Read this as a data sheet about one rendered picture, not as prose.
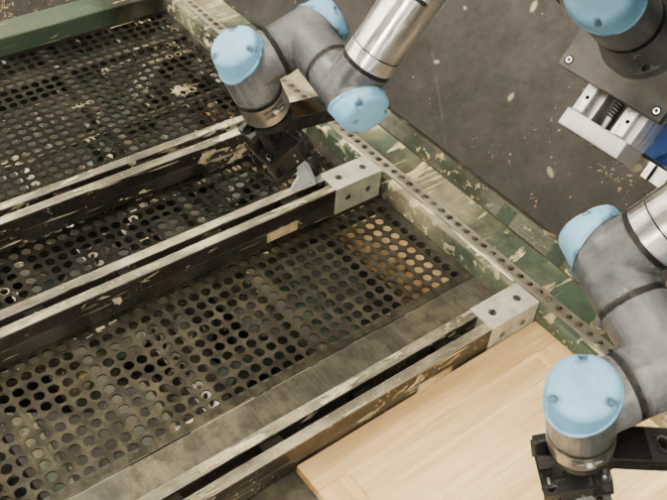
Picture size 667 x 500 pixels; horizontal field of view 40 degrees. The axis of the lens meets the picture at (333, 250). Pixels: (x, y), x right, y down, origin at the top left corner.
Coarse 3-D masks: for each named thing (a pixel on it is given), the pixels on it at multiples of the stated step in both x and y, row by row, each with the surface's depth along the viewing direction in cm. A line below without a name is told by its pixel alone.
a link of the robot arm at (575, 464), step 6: (546, 438) 101; (552, 444) 98; (552, 450) 100; (612, 450) 99; (558, 456) 100; (564, 456) 98; (600, 456) 97; (606, 456) 98; (564, 462) 100; (570, 462) 99; (576, 462) 98; (582, 462) 98; (588, 462) 98; (594, 462) 98; (600, 462) 99; (570, 468) 100; (576, 468) 100; (582, 468) 99; (588, 468) 98; (594, 468) 97
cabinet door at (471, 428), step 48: (528, 336) 174; (432, 384) 164; (480, 384) 164; (528, 384) 166; (384, 432) 155; (432, 432) 157; (480, 432) 157; (528, 432) 158; (336, 480) 148; (384, 480) 149; (432, 480) 150; (480, 480) 150; (528, 480) 151; (624, 480) 153
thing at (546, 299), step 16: (192, 0) 246; (208, 16) 241; (288, 80) 222; (304, 96) 219; (336, 128) 210; (352, 144) 207; (384, 160) 203; (400, 176) 200; (416, 192) 196; (432, 208) 192; (448, 224) 190; (464, 224) 190; (480, 240) 187; (496, 256) 184; (512, 272) 181; (528, 288) 178; (544, 304) 175; (560, 304) 175; (576, 320) 173; (592, 336) 170; (608, 352) 168
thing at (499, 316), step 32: (512, 288) 175; (480, 320) 169; (512, 320) 170; (416, 352) 162; (448, 352) 162; (480, 352) 170; (352, 384) 155; (384, 384) 156; (416, 384) 160; (288, 416) 150; (320, 416) 153; (352, 416) 152; (256, 448) 146; (288, 448) 145; (320, 448) 152; (192, 480) 140; (224, 480) 140; (256, 480) 144
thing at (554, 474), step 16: (544, 448) 104; (544, 464) 102; (560, 464) 102; (544, 480) 108; (560, 480) 107; (576, 480) 106; (592, 480) 106; (608, 480) 106; (544, 496) 106; (560, 496) 107; (576, 496) 109
